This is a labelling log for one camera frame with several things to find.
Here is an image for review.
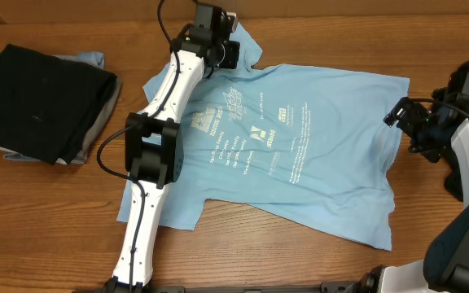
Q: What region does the light blue printed t-shirt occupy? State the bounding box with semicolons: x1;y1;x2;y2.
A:
116;22;410;251

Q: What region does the folded light blue garment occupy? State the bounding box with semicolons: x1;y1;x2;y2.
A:
56;51;105;69

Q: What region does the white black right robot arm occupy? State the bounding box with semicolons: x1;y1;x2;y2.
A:
319;64;469;292

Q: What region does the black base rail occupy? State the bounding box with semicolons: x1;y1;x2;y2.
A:
71;280;362;293

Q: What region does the black t-shirt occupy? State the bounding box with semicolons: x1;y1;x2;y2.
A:
432;61;469;201

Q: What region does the cardboard back wall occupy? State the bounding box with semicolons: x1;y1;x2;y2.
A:
0;0;469;24

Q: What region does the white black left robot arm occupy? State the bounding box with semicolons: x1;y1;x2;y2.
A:
102;2;239;292

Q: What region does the folded grey garment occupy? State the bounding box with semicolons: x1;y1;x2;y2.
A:
0;78;124;164

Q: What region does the folded black garment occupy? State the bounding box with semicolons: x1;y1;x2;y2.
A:
0;44;118;165

